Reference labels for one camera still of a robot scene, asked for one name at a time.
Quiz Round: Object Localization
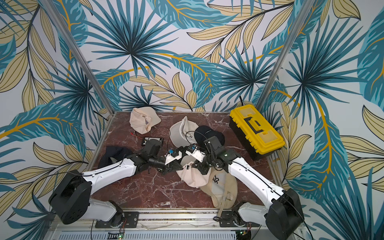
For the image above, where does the white perforated cap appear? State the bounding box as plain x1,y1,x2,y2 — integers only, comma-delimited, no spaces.
170,116,199,148

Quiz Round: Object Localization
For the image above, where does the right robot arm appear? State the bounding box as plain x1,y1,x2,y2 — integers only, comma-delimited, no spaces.
186,137,305,240

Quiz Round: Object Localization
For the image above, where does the cream Colorado cap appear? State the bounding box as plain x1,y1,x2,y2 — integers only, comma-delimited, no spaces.
176,156,211,188

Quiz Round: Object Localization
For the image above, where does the black cap at back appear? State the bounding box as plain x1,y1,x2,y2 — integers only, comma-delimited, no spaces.
194,126,225,147

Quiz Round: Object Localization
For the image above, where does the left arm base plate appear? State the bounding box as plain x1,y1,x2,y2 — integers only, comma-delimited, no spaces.
95,212,139,229

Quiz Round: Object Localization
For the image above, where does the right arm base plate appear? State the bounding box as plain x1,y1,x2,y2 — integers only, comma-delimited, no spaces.
213,210,260,228

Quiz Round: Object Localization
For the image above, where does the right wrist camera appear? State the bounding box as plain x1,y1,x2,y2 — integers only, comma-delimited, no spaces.
186,144,206,163

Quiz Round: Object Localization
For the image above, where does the navy black cap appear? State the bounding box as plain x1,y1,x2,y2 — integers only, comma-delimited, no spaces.
98,146,133,169

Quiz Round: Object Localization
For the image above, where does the yellow black toolbox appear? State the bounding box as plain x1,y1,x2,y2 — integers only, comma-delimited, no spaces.
229,105,286,161

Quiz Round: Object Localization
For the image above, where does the tan khaki cap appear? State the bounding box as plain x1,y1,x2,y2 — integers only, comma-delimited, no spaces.
200,169,238,217

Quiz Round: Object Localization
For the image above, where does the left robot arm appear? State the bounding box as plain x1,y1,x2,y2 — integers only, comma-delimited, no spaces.
49,139,182,228

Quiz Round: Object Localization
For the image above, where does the black charger board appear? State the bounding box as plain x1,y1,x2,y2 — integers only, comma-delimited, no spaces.
141,137,164,146

